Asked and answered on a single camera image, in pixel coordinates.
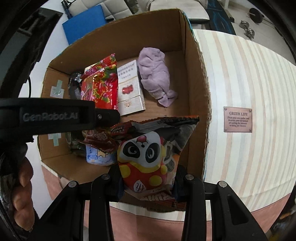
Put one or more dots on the light blue tissue pack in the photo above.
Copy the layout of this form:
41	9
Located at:
99	158

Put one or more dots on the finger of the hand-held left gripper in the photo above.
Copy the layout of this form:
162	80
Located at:
107	117

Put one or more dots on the panda print snack packet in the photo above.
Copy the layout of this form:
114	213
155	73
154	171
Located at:
148	150

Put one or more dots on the purple towel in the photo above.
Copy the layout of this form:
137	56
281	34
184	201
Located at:
152	74

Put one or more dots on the red floral snack packet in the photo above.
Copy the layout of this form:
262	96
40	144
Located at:
101	85

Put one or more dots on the brown red snack packet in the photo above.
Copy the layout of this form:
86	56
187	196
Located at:
99	139

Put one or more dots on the beige upholstered chair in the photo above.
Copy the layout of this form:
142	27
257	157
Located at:
185	11

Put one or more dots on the white padded chair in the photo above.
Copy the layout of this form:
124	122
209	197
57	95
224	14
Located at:
111	7

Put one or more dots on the striped beige cloth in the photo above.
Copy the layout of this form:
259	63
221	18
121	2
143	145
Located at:
266	92

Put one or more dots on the black weight bench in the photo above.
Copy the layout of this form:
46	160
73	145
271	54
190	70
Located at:
222	20

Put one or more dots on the pink blanket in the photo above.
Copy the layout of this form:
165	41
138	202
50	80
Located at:
148	229

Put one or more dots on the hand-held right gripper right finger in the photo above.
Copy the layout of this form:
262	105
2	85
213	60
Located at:
181	187

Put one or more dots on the person's left hand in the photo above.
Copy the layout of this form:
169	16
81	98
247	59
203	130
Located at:
22	185

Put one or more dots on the black snack packet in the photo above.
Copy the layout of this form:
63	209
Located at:
74	90

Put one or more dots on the blue foam mat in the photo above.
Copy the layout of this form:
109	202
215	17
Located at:
85	23

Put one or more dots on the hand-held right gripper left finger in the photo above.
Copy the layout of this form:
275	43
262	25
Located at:
115	185

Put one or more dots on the cardboard box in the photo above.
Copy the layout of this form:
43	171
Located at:
194	97

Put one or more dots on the chrome dumbbell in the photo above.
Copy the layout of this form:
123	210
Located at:
244	24
250	32

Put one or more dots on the black floor barbell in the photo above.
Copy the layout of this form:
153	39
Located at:
256	15

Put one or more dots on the white red-label carton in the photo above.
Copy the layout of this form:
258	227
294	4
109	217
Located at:
129	78

